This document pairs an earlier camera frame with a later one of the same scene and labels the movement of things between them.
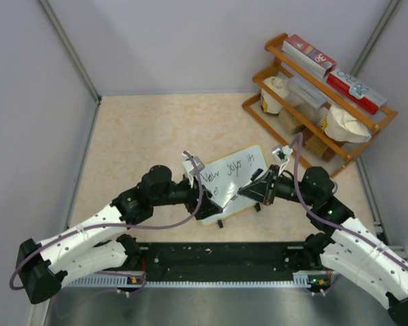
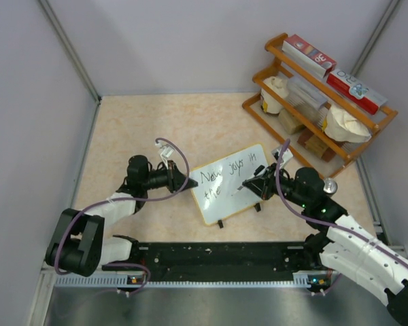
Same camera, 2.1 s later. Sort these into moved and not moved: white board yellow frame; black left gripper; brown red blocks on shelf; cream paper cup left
Moved: black left gripper
Not moved: white board yellow frame; brown red blocks on shelf; cream paper cup left
